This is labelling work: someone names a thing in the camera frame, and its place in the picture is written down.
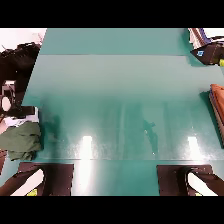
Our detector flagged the orange garment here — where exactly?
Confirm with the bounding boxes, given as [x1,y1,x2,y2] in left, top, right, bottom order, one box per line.
[209,83,224,148]

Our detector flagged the green garment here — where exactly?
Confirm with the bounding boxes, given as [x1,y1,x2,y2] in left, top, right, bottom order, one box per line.
[0,121,43,162]

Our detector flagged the heap of clothes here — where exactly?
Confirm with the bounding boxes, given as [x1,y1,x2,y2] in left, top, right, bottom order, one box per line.
[187,27,214,50]

